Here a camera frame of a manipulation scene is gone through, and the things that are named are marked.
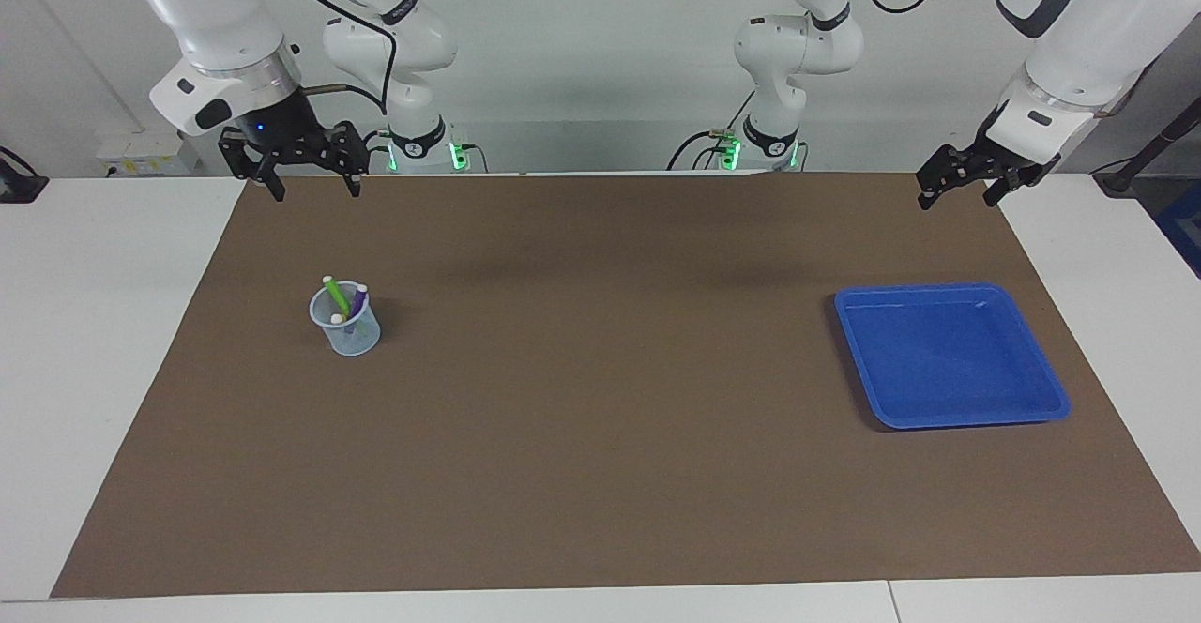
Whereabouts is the brown table mat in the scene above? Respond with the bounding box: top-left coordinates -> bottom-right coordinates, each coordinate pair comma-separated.
50,171 -> 1201,600

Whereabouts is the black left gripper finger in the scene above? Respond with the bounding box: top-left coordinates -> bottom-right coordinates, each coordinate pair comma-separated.
917,143 -> 981,211
982,161 -> 1044,208

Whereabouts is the black stand pole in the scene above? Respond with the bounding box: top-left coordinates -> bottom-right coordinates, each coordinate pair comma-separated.
1093,98 -> 1201,197

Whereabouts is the blue box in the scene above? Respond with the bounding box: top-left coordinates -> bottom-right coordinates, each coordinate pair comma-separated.
1154,205 -> 1201,279

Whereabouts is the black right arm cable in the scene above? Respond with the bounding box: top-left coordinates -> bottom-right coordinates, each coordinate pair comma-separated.
300,0 -> 400,117

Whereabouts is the white power strip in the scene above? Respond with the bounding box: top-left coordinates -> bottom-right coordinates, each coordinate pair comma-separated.
96,130 -> 200,176

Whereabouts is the black clamp mount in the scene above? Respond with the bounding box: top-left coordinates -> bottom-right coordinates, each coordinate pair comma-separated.
0,146 -> 50,204

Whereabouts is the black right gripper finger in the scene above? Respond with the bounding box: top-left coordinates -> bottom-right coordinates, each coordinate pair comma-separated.
219,128 -> 287,203
314,121 -> 372,199

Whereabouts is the clear plastic cup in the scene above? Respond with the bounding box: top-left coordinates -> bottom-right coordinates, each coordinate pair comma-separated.
309,281 -> 383,357

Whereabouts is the black left base cable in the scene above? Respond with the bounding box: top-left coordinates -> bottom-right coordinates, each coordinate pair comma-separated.
666,88 -> 756,172

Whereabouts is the blue plastic tray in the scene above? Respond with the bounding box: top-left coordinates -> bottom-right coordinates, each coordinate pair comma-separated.
833,282 -> 1072,432

